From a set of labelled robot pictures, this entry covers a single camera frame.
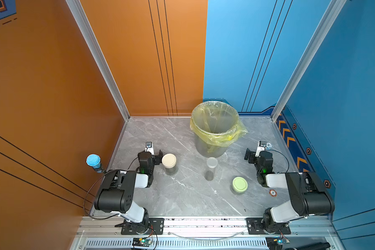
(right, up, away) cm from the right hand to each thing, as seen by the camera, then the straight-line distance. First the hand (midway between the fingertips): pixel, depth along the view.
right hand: (256, 149), depth 94 cm
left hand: (-63, +1, +1) cm, 63 cm away
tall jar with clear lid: (-29, -5, -18) cm, 35 cm away
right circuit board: (+2, -38, -24) cm, 46 cm away
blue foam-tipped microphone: (-78, 0, -32) cm, 84 cm away
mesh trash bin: (-31, -2, +8) cm, 32 cm away
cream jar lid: (-51, -4, -11) cm, 53 cm away
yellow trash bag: (-23, +16, +5) cm, 29 cm away
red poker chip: (+6, -22, -9) cm, 25 cm away
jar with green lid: (-14, -17, -13) cm, 25 cm away
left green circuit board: (-62, -40, -23) cm, 77 cm away
